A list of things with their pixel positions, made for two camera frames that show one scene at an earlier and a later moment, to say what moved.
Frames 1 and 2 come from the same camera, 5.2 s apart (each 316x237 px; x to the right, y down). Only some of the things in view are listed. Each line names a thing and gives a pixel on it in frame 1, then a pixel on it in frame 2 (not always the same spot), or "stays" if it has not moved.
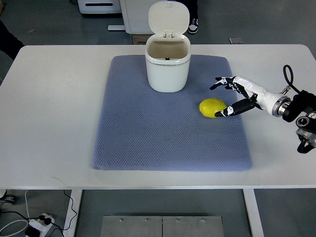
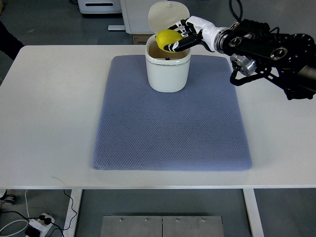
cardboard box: (140, 39) stays
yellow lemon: (209, 106) -> (165, 37)
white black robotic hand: (276, 104) -> (194, 29)
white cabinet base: (135, 14) stays
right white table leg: (253, 213) stays
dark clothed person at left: (9, 43) stays
